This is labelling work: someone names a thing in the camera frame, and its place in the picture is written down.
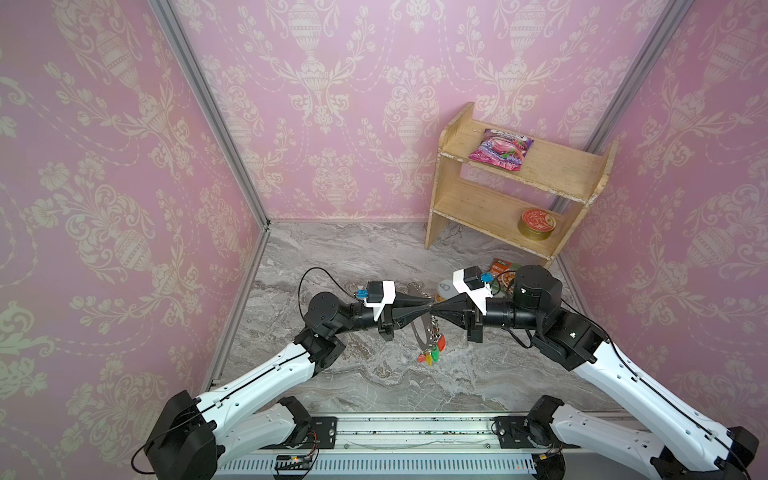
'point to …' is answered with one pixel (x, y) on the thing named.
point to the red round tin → (536, 224)
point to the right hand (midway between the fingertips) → (434, 308)
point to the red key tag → (441, 342)
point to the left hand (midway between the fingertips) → (428, 310)
